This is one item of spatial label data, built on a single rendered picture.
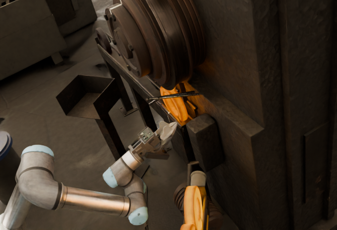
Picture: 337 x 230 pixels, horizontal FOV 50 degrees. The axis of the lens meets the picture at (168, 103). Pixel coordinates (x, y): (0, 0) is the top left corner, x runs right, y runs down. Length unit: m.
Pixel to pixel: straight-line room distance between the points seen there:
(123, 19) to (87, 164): 1.54
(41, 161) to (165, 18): 0.66
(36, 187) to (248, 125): 0.74
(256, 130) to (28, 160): 0.80
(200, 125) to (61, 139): 1.72
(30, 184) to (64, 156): 1.45
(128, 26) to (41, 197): 0.64
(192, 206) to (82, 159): 1.58
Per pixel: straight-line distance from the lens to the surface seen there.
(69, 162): 2.68
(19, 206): 1.54
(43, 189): 1.30
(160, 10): 1.17
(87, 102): 2.07
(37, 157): 1.38
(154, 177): 2.31
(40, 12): 3.74
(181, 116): 1.51
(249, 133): 1.20
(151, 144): 1.43
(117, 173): 1.44
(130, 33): 1.22
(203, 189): 1.29
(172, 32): 1.17
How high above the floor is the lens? 1.73
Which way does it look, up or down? 38 degrees down
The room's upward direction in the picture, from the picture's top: 18 degrees counter-clockwise
